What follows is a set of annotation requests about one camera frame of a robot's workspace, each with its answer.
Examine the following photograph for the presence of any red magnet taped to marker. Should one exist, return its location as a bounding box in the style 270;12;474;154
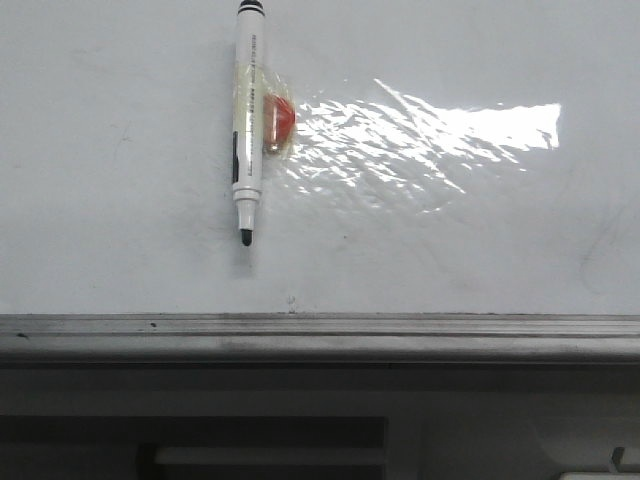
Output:
263;94;296;154

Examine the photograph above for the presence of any white whiteboard marker black tip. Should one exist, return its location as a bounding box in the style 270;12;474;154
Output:
232;1;266;247

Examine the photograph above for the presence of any aluminium whiteboard tray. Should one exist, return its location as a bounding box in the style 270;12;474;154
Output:
1;313;639;365

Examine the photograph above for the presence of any white whiteboard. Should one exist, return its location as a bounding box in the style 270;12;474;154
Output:
1;1;639;315

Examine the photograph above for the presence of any white object bottom right corner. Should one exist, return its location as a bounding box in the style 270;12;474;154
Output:
559;447;639;480

